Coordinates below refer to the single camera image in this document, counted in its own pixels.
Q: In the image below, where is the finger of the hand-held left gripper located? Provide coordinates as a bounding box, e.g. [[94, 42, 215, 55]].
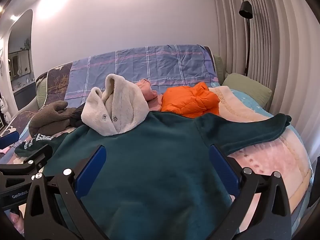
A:
[[0, 132, 20, 151], [0, 145, 54, 180]]

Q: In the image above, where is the white cat figurine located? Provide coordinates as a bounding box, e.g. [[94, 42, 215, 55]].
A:
[[0, 97, 12, 128]]

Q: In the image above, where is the black garment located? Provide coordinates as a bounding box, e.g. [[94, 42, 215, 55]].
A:
[[69, 104, 87, 128]]

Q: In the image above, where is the blue plaid sheet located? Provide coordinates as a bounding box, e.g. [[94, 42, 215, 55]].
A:
[[64, 44, 218, 108]]

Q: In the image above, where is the brown fleece garment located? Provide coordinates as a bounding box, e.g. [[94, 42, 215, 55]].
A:
[[29, 100, 75, 138]]

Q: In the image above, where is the light blue star sheet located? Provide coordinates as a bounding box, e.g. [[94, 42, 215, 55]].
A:
[[230, 89, 276, 118]]

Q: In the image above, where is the pink garment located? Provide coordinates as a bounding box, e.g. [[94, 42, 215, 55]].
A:
[[136, 78, 163, 112]]

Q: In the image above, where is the black floor lamp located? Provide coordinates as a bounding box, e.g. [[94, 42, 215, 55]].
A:
[[238, 1, 253, 78]]

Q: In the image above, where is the orange puffer jacket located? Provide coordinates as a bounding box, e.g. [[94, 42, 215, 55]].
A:
[[160, 82, 220, 119]]

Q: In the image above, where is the beige curtain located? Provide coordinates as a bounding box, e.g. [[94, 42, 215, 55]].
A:
[[212, 0, 320, 157]]

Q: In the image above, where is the arched wall mirror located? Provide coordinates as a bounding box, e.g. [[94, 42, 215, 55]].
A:
[[7, 9, 34, 111]]

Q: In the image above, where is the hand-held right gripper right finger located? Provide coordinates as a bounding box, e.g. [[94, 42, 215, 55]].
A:
[[209, 144, 293, 240]]

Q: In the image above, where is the teal fleece hoodie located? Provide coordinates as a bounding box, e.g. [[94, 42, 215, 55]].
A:
[[15, 74, 292, 240]]

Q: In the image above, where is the green headboard cushion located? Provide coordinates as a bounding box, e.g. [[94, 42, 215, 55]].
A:
[[212, 55, 228, 84]]

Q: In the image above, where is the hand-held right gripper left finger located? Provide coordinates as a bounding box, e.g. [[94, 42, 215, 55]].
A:
[[24, 144, 110, 240]]

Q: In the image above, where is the cream pink blanket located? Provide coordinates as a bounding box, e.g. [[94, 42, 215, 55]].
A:
[[147, 86, 313, 232]]

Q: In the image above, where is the person's left hand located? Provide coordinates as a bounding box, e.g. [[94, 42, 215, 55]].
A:
[[9, 209, 25, 235]]

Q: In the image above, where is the green pillow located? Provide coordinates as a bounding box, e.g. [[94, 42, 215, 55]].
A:
[[221, 73, 273, 111]]

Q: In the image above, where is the dark floral quilt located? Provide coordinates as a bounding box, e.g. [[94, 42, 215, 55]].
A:
[[10, 62, 73, 137]]

